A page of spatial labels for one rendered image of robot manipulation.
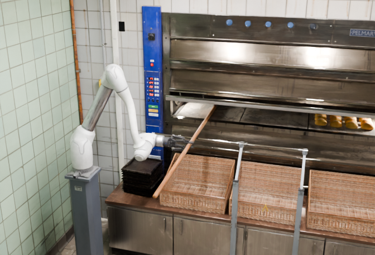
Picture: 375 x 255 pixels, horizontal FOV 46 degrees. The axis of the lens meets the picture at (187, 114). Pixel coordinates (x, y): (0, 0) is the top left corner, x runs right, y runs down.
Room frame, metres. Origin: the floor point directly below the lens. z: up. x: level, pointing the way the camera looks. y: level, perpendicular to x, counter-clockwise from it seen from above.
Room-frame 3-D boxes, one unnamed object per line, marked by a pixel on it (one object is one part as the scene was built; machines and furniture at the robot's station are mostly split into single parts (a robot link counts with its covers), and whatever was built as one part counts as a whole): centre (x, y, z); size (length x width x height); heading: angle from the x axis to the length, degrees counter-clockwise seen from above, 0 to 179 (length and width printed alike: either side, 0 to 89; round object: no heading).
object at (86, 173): (3.02, 0.80, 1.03); 0.22 x 0.18 x 0.06; 165
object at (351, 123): (3.77, -1.39, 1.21); 0.61 x 0.48 x 0.06; 164
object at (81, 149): (3.05, 0.79, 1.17); 0.18 x 0.16 x 0.22; 15
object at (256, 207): (3.24, -0.66, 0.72); 0.56 x 0.49 x 0.28; 74
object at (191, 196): (3.40, -0.10, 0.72); 0.56 x 0.49 x 0.28; 75
